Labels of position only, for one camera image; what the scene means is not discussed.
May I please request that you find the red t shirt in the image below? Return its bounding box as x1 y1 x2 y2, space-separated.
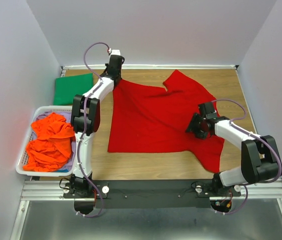
107 70 225 173

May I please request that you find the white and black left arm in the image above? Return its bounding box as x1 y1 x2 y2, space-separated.
62 50 125 199

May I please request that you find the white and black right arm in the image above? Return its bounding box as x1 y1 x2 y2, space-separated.
186 101 282 196

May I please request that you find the folded green t shirt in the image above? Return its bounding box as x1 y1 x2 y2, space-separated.
53 73 94 106

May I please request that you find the orange t shirt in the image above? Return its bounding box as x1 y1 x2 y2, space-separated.
23 112 75 173

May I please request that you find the white plastic laundry basket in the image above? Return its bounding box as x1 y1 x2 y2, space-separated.
15 105 77 177

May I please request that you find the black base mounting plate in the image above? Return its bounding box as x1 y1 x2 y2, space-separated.
59 177 241 213

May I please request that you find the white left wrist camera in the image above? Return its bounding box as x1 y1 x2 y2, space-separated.
108 49 121 56

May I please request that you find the aluminium frame rail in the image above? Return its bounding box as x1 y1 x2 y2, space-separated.
11 179 282 240

